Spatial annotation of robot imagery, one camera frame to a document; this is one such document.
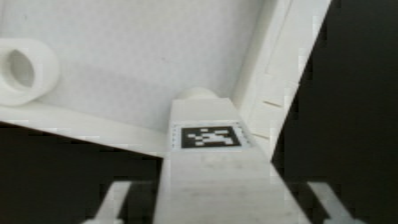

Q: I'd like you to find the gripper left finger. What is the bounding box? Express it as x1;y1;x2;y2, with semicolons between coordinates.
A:
82;181;132;224

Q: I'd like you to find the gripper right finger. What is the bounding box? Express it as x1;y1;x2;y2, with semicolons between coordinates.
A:
308;181;368;224

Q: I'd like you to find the white leg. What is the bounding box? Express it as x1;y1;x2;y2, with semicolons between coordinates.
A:
153;87;311;224

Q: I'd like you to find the white desk tabletop tray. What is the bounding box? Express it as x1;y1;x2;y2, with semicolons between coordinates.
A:
0;0;333;155

